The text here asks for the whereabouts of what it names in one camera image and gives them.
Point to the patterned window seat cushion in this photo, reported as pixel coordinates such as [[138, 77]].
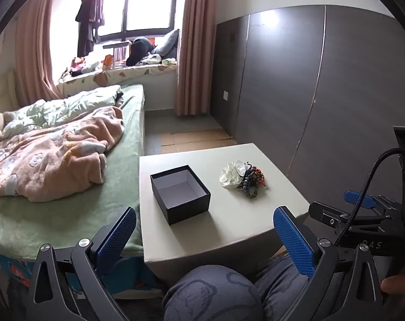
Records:
[[122, 75]]

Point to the black jewelry box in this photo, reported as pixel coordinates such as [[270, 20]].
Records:
[[189, 210]]

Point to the dark framed window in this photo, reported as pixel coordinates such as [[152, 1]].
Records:
[[148, 6]]

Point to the grey pillow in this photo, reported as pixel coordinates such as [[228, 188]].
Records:
[[169, 43]]

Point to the black bag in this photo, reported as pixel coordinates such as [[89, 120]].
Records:
[[138, 52]]

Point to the colourful clothes pile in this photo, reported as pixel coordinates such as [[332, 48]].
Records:
[[85, 67]]

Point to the bed with green sheet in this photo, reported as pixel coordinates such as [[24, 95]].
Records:
[[122, 160]]

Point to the small pink folding table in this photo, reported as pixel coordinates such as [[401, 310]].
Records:
[[117, 44]]

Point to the pink fleece blanket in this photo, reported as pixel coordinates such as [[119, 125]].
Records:
[[55, 153]]

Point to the flattened cardboard sheet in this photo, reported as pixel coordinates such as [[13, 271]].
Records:
[[195, 138]]

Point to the pink curtain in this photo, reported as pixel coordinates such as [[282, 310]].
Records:
[[35, 57], [195, 57]]

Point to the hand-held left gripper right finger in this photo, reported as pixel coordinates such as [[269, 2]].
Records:
[[294, 244]]

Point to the grey wardrobe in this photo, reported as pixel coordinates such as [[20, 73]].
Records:
[[289, 90]]

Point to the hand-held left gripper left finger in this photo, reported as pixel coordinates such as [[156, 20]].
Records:
[[117, 237]]

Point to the person's right hand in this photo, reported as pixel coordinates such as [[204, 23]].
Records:
[[398, 282]]

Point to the person's grey trouser leg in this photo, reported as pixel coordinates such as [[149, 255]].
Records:
[[212, 294], [279, 284]]

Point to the white square table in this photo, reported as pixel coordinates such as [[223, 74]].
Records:
[[229, 214]]

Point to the white wall socket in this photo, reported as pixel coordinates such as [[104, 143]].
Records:
[[225, 95]]

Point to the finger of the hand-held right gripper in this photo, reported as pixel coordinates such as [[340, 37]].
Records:
[[326, 214], [358, 199]]

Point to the hanging dark clothes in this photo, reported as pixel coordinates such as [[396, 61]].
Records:
[[88, 16]]

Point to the light green duvet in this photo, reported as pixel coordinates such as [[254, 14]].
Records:
[[72, 107]]

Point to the white plastic bag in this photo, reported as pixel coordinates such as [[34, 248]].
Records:
[[229, 175]]

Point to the blue printed bed sheet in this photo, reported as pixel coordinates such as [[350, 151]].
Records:
[[135, 274]]

